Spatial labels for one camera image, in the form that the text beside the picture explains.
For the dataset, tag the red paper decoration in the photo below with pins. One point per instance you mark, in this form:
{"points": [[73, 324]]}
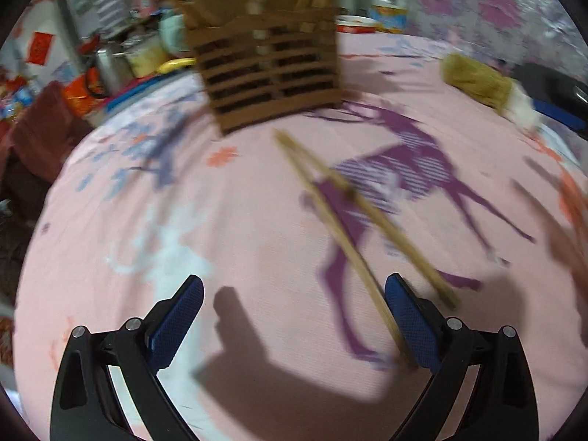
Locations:
{"points": [[40, 48]]}

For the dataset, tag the orange red box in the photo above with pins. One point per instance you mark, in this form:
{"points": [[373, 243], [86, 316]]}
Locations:
{"points": [[85, 94]]}

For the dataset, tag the yellow and white cloth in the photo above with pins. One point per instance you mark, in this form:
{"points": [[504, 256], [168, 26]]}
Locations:
{"points": [[482, 82]]}

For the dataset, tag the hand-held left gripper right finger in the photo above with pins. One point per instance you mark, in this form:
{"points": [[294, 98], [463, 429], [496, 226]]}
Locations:
{"points": [[411, 319]]}

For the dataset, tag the blue plastic tray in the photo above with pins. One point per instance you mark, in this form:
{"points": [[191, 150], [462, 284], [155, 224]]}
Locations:
{"points": [[133, 92]]}

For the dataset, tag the red rimmed bowl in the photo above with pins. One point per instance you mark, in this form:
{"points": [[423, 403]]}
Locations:
{"points": [[356, 23]]}

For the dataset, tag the clear glass jar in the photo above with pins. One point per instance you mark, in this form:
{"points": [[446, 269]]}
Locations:
{"points": [[388, 4]]}

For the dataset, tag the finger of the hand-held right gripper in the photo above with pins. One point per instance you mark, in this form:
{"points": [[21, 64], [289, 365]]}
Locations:
{"points": [[551, 110]]}

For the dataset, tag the chopstick pair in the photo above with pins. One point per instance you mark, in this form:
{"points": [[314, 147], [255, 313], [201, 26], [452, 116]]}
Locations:
{"points": [[340, 234]]}

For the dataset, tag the slatted wooden chopstick holder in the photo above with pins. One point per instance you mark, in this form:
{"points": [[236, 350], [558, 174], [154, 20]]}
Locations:
{"points": [[271, 73]]}

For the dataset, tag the dark red cloth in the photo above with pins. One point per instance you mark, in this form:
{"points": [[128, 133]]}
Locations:
{"points": [[41, 133]]}

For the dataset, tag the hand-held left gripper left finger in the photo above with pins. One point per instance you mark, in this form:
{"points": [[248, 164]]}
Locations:
{"points": [[177, 317]]}

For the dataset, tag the yellow plastic ladle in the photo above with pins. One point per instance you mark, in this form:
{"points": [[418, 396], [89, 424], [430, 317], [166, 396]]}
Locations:
{"points": [[177, 64]]}

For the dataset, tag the purple floral quilt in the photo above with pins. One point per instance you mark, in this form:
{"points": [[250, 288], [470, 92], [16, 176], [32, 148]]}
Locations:
{"points": [[482, 4]]}

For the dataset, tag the steel electric kettle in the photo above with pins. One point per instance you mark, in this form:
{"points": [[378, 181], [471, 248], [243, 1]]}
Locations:
{"points": [[112, 66]]}

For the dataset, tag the pink deer print bedsheet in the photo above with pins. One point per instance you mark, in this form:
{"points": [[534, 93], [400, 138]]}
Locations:
{"points": [[206, 216]]}

